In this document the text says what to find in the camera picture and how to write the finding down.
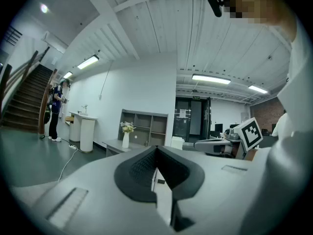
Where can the long ceiling light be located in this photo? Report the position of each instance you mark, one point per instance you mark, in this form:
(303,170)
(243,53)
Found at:
(211,79)
(88,62)
(258,89)
(67,75)

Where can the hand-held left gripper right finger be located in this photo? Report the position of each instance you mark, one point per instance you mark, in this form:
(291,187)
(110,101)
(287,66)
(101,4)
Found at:
(220,192)

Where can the pastel flower bouquet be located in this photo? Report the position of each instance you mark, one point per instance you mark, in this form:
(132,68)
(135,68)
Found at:
(127,126)

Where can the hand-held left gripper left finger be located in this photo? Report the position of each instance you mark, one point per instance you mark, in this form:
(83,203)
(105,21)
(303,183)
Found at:
(97,199)

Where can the black head-worn camera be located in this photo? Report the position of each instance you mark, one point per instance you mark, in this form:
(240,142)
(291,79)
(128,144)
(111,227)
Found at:
(216,4)

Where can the white cylindrical bin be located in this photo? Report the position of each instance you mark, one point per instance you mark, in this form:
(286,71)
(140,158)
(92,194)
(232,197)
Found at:
(86,133)

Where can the person's white t-shirt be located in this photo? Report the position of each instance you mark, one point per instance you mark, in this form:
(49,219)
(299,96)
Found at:
(300,70)

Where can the grey open shelf unit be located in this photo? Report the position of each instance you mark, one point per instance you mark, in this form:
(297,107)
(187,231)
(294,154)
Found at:
(143,121)

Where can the white ceramic vase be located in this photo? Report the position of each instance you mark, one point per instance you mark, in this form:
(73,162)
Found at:
(125,141)

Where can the white power strip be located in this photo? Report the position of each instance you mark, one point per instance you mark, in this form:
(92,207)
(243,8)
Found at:
(73,147)

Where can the white box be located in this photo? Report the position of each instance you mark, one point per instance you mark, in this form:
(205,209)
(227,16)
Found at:
(177,143)

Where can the person's head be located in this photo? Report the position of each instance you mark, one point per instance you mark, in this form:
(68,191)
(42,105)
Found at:
(259,4)

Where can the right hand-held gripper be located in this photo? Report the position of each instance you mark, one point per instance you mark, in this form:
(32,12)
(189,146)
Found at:
(252,136)

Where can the green exit sign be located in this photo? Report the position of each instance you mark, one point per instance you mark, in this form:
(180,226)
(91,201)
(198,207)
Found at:
(196,97)

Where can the black glass door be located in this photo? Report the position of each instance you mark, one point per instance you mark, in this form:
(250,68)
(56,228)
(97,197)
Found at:
(193,119)

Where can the person's right forearm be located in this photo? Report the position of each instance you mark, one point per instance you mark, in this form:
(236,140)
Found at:
(250,155)

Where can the wooden staircase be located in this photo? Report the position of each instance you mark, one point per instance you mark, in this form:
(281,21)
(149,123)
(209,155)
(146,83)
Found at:
(27,99)

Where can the grey wooden cabinet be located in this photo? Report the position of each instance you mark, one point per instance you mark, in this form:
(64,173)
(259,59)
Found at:
(115,147)

